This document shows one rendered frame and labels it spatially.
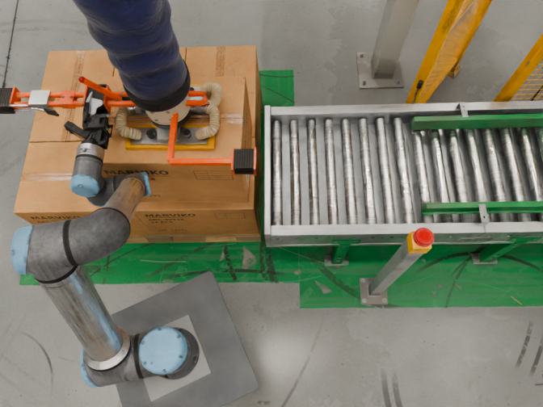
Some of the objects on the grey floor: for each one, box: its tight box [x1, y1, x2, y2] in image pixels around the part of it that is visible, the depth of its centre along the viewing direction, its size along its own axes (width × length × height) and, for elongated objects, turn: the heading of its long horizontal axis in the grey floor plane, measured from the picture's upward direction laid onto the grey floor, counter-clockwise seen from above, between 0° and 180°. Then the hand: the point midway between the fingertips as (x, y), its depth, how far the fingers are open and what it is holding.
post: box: [367, 231, 431, 296], centre depth 208 cm, size 7×7×100 cm
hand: (93, 99), depth 165 cm, fingers closed on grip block, 6 cm apart
